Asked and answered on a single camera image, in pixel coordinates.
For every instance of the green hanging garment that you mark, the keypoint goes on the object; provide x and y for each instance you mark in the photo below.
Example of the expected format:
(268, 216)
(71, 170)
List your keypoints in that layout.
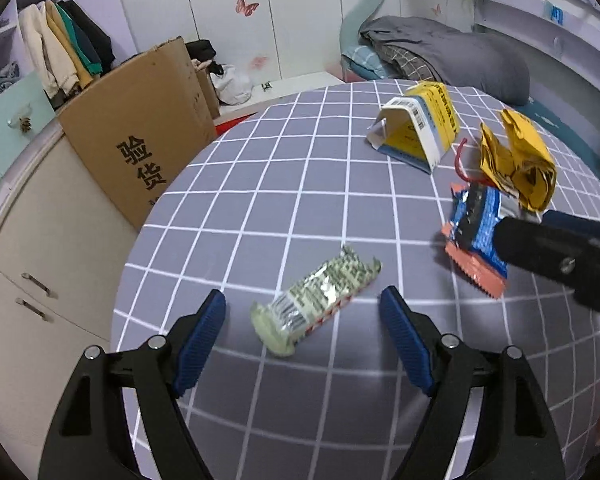
(87, 50)

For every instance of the blue and red snack wrapper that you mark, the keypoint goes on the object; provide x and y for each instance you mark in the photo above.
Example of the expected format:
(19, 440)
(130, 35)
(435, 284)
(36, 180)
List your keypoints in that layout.
(475, 220)

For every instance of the small dark butterfly sticker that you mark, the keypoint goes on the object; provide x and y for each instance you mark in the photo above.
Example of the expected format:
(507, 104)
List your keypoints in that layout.
(266, 86)

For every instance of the mint green cabinet door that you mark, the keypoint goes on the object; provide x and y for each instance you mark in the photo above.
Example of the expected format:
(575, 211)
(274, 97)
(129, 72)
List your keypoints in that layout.
(5, 125)

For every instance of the round cabinet knob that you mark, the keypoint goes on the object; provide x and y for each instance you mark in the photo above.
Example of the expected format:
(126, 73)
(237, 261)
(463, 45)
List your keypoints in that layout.
(22, 123)

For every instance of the yellow hanging garment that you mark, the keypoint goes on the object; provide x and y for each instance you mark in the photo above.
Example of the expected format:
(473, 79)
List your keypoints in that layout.
(75, 55)

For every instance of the cream hanging jacket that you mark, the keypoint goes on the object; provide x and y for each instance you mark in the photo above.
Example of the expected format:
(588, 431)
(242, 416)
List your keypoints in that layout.
(45, 50)

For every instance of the large printed cardboard box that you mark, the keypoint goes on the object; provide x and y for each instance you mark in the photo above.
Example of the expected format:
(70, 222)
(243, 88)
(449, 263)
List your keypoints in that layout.
(145, 110)

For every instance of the white cabinet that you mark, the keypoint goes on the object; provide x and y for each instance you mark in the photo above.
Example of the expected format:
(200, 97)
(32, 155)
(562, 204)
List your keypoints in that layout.
(55, 235)

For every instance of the orange butterfly wall sticker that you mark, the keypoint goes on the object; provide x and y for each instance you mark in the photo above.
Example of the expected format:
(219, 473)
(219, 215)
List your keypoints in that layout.
(436, 9)

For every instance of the grey checked bedsheet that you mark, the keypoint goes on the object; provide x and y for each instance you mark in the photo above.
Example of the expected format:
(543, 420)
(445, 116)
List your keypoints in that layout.
(305, 160)

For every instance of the pale green curved headboard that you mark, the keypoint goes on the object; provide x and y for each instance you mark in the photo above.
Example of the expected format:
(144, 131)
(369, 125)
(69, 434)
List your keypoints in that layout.
(362, 5)

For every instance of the blue wall tag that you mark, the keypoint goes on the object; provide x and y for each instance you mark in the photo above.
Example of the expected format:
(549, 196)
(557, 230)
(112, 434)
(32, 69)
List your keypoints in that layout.
(555, 11)

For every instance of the grey duvet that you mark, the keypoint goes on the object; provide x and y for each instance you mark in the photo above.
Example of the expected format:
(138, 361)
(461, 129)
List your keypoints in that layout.
(455, 50)

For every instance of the pink butterfly wall sticker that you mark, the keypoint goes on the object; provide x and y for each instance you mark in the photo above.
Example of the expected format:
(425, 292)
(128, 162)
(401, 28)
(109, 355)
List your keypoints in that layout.
(247, 6)

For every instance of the teal striped pillow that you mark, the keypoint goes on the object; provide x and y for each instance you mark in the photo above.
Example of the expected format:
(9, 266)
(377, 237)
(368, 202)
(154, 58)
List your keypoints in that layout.
(360, 60)

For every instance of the yellow crumpled wrapper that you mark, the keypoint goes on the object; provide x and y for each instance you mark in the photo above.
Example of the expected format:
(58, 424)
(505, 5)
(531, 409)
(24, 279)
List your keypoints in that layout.
(520, 170)

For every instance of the green and white snack wrapper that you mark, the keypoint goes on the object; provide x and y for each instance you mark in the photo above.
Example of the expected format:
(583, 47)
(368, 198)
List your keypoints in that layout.
(310, 295)

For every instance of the white cloth bag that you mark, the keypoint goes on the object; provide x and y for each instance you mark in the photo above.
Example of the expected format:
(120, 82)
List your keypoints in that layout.
(232, 85)

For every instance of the black hanging garment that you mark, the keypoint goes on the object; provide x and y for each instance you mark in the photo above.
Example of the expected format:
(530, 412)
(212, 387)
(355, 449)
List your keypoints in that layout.
(97, 35)

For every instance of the black clothing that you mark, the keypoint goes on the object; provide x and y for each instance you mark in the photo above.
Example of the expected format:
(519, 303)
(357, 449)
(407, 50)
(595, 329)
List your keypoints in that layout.
(200, 50)

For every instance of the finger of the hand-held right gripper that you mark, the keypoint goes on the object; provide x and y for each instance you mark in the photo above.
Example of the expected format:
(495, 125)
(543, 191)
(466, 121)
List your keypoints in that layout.
(590, 230)
(555, 255)

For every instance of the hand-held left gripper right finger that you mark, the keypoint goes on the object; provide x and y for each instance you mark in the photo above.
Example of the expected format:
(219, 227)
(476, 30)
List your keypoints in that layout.
(405, 340)

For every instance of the yellow and white carton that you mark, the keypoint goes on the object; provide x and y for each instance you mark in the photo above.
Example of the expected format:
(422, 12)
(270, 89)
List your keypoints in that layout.
(430, 110)

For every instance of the plaid blanket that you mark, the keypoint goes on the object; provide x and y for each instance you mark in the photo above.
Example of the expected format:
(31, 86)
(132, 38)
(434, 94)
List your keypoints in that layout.
(410, 62)

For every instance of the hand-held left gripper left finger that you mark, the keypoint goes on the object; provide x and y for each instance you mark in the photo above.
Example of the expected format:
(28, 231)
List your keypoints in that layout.
(202, 345)

